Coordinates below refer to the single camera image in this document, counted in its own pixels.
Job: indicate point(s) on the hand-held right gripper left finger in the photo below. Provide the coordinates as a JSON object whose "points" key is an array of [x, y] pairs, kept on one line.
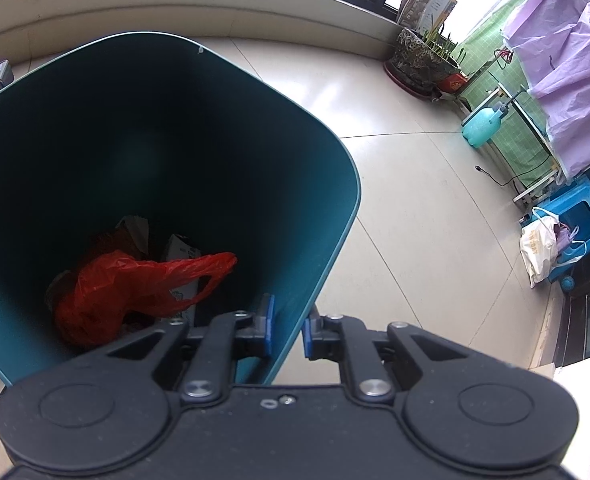
{"points": [[265, 327]]}

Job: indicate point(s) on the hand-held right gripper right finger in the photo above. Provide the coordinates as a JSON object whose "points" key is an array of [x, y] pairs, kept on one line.
{"points": [[310, 337]]}

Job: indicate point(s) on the red plastic bag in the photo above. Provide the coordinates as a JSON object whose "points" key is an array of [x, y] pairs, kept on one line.
{"points": [[115, 290]]}

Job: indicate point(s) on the dark teal plastic bin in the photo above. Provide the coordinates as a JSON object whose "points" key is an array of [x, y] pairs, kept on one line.
{"points": [[125, 135]]}

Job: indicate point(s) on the white plastic bag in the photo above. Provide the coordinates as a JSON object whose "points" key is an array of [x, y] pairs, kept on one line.
{"points": [[537, 250]]}

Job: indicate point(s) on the small blue ball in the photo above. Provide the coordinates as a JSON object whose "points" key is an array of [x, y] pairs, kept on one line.
{"points": [[567, 283]]}

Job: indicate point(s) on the white metal rack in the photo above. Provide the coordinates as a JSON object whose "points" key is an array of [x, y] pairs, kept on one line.
{"points": [[535, 189]]}

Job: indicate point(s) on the teal spray bottle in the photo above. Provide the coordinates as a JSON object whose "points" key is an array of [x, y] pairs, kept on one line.
{"points": [[482, 127]]}

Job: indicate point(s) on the small red pot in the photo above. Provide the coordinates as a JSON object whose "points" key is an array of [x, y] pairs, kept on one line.
{"points": [[452, 82]]}

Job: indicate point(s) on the dark patterned flower pot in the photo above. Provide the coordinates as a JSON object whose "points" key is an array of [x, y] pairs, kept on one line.
{"points": [[420, 65]]}

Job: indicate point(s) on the blue plastic stool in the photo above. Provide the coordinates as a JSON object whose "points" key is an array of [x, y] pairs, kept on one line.
{"points": [[587, 200]]}

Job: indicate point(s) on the green potted plant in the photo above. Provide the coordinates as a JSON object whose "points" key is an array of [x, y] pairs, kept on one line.
{"points": [[437, 42]]}

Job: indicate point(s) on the brown cardboard box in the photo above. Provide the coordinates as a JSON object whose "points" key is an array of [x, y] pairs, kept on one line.
{"points": [[420, 0]]}

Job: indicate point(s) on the purple plastic sheet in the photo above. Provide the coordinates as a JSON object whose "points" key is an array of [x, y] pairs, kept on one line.
{"points": [[565, 60]]}

